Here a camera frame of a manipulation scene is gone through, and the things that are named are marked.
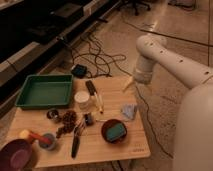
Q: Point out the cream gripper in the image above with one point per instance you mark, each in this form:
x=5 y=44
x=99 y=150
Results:
x=128 y=83

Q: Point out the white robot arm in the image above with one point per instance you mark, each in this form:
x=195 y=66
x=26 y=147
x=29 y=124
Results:
x=193 y=145

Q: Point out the dark red bowl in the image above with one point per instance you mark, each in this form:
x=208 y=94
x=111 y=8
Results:
x=110 y=123

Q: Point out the purple bowl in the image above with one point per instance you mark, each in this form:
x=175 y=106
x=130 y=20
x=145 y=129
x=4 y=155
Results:
x=15 y=155

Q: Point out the crumpled blue cloth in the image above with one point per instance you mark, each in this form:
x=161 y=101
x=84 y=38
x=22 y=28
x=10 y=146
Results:
x=129 y=111

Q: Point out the wooden folding table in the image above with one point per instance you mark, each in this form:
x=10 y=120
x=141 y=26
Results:
x=93 y=148

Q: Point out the black power adapter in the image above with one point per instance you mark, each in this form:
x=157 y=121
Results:
x=79 y=71

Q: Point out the teal sponge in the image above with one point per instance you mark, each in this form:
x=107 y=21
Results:
x=115 y=132

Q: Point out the brown pine cone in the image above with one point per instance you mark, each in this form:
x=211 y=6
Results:
x=68 y=123

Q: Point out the office chair base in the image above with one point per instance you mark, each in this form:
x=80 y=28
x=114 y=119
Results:
x=134 y=4

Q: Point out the green plastic tray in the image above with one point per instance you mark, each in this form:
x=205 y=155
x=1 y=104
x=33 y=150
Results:
x=45 y=91

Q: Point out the small grey cup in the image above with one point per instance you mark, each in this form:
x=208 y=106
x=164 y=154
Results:
x=48 y=142

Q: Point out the dark shelf unit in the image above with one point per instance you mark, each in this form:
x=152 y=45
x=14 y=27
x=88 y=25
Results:
x=36 y=20

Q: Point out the yellow handled tool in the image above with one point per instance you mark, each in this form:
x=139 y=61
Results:
x=99 y=103

